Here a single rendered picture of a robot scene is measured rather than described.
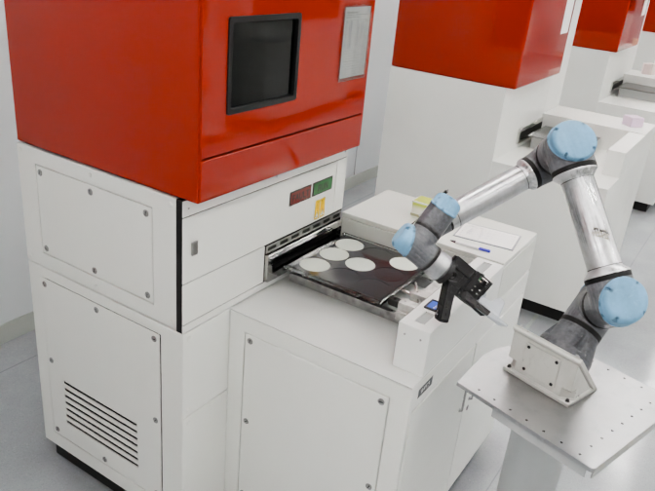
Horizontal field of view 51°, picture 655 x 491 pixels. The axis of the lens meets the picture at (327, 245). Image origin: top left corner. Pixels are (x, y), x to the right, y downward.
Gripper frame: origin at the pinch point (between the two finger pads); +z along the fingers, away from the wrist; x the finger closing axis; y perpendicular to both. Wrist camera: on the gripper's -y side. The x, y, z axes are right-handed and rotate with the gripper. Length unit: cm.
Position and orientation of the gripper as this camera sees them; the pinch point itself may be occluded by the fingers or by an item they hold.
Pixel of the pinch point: (495, 322)
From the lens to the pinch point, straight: 187.7
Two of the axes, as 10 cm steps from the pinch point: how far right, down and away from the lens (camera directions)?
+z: 7.7, 6.2, 1.6
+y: 6.3, -7.8, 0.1
